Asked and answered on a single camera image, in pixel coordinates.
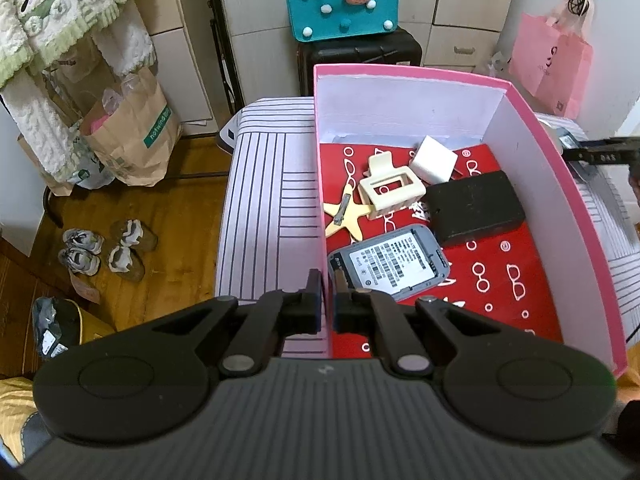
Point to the cream hair claw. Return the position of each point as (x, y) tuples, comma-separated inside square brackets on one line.
[(387, 190)]

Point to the plain brown paper bag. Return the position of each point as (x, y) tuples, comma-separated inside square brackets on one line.
[(40, 165)]

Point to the black coat rack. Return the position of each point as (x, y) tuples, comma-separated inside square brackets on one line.
[(50, 205)]

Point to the black rectangular case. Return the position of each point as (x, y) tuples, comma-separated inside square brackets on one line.
[(475, 207)]

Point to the teal felt handbag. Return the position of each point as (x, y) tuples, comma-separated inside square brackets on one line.
[(340, 5)]

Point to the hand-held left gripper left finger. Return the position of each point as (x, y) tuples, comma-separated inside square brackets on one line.
[(314, 302)]

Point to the white charger plug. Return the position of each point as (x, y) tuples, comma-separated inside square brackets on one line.
[(432, 160)]

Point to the black hard suitcase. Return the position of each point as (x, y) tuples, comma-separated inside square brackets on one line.
[(360, 55)]

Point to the grey plastic bag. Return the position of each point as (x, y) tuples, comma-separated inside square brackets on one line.
[(47, 320)]

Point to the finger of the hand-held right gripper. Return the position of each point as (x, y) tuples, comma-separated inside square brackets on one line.
[(605, 152)]

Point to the yellow star hair clip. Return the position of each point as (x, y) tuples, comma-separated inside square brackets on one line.
[(345, 215)]

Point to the red patterned cloth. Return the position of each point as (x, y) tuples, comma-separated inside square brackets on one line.
[(500, 270)]

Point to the green white plastic bag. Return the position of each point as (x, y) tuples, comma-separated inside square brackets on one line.
[(87, 170)]

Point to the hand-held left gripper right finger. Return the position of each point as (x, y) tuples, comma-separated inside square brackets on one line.
[(342, 310)]

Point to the beige side cabinet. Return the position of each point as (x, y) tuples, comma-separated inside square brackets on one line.
[(170, 35)]

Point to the brown paper bag green label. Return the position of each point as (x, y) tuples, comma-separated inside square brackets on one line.
[(135, 130)]

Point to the clear plastic bag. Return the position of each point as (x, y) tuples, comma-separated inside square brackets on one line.
[(500, 62)]

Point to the pink cardboard box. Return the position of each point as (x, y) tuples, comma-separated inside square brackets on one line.
[(400, 105)]

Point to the yellow blanket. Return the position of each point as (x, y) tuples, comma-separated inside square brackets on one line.
[(15, 400)]

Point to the large grey device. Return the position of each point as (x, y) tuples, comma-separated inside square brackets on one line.
[(390, 265)]

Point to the cream fleece pajamas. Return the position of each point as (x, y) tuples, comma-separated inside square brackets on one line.
[(65, 15)]

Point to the pink paper bag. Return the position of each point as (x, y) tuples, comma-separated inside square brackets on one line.
[(555, 65)]

